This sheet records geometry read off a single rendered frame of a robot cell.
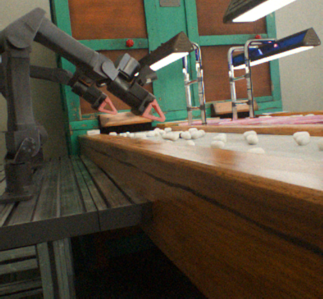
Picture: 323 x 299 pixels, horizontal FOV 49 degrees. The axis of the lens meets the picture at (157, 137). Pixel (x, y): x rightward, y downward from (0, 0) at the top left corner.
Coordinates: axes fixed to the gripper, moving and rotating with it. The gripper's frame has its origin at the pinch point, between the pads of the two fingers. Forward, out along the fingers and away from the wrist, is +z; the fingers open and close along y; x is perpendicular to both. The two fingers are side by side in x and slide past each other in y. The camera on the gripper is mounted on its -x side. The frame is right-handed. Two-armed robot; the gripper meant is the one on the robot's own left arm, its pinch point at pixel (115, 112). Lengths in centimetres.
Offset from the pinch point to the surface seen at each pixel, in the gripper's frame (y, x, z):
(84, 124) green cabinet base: 48.8, 8.2, -3.4
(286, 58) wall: 120, -145, 117
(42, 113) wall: 129, 13, -26
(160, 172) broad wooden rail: -91, 16, -1
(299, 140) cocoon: -89, -4, 20
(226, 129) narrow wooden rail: -37.7, -11.9, 29.9
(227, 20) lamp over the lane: -67, -26, 1
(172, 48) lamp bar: -28.3, -26.3, 0.6
